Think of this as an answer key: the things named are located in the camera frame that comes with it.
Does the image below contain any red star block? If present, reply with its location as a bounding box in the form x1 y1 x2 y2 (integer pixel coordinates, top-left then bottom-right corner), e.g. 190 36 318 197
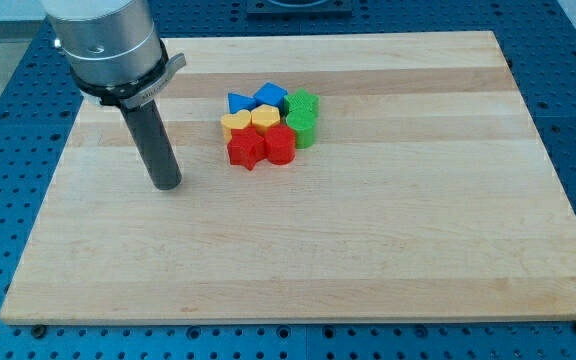
227 127 266 171

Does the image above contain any yellow heart block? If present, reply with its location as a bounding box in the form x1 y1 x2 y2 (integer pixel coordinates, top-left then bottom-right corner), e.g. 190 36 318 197
220 109 251 143

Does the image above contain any light wooden board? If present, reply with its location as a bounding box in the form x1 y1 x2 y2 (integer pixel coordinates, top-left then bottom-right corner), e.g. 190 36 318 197
0 31 576 326

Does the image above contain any red cylinder block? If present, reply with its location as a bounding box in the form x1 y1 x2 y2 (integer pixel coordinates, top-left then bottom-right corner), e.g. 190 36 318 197
264 125 296 165

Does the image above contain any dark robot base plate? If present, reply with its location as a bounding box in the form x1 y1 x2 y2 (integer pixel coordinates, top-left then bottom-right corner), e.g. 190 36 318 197
246 0 354 15

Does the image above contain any green cylinder block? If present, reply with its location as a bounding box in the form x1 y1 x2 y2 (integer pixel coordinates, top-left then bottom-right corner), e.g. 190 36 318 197
286 110 317 149

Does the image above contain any black clamp ring mount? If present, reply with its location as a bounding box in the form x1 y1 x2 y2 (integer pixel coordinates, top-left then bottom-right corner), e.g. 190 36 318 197
71 40 187 109

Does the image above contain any yellow hexagon block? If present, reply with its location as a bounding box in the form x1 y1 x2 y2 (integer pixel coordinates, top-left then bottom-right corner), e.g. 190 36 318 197
251 104 281 135

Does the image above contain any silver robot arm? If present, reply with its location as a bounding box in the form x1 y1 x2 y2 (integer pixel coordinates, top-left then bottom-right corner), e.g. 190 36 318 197
41 0 186 190

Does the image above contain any blue triangle block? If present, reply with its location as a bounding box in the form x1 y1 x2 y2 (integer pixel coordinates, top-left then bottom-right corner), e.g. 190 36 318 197
227 92 257 114

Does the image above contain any blue cube block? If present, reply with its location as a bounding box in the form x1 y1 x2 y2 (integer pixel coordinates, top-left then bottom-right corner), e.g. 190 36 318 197
253 82 288 109

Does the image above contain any green star block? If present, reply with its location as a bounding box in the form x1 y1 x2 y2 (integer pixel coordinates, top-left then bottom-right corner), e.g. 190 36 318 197
284 88 320 117

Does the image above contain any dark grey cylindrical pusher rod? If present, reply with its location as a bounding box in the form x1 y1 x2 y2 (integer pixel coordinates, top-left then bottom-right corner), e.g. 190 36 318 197
120 101 182 190

